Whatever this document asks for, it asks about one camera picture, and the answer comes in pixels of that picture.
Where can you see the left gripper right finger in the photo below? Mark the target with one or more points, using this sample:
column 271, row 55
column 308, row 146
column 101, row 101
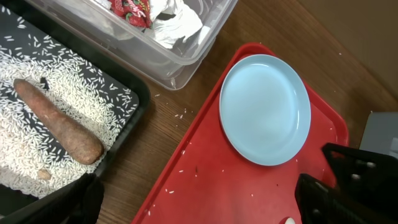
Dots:
column 320, row 204

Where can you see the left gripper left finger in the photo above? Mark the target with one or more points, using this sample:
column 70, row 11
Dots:
column 77, row 202

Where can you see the white plastic spoon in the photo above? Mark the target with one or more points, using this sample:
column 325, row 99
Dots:
column 288, row 220

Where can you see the brown carrot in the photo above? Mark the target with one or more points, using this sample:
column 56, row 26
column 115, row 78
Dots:
column 80, row 143

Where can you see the white rice grains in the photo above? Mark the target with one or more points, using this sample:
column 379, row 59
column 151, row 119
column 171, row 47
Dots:
column 32, row 160

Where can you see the light blue plate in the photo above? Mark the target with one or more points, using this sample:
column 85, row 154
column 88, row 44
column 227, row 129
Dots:
column 265, row 110

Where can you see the red strawberry snack wrapper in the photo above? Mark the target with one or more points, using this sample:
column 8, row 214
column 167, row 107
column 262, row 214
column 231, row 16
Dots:
column 135, row 12

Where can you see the white napkin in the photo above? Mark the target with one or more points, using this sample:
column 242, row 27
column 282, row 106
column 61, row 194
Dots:
column 172, row 20

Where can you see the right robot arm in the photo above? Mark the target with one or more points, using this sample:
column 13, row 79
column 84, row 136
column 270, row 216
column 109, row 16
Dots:
column 367, row 177

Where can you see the black food waste tray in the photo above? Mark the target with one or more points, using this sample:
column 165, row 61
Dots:
column 118, row 203

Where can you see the grey dishwasher rack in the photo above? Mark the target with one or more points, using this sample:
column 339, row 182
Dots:
column 380, row 134

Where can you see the clear plastic waste bin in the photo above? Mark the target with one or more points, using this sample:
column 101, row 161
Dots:
column 171, row 68

